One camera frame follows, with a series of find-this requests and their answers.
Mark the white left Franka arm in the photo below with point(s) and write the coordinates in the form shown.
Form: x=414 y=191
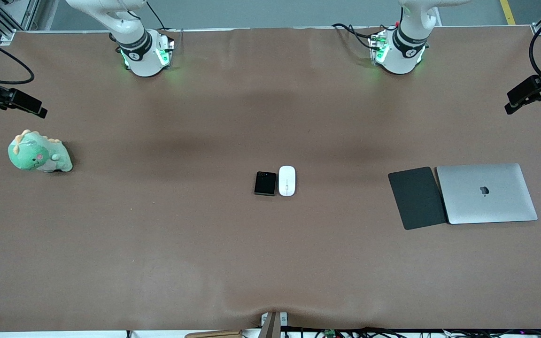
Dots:
x=399 y=58

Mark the silver closed laptop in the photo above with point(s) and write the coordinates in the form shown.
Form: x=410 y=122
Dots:
x=486 y=195

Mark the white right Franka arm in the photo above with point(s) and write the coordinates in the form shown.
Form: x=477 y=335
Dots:
x=141 y=56

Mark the brown table cover mat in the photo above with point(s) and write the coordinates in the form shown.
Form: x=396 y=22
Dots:
x=204 y=258

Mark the green plush dinosaur toy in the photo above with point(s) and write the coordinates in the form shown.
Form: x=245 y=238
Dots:
x=35 y=155

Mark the brown wooden board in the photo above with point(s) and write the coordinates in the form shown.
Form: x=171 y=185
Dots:
x=214 y=334

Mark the black mouse pad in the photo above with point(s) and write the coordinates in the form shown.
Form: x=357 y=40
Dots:
x=416 y=199

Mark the white computer mouse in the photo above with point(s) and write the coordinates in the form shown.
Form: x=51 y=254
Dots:
x=287 y=180

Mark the brown camera mount post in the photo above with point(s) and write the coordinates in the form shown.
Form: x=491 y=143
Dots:
x=270 y=328

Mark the black flip phone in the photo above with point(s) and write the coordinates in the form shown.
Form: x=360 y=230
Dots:
x=265 y=183

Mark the grey metal bracket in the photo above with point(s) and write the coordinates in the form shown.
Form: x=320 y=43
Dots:
x=283 y=319

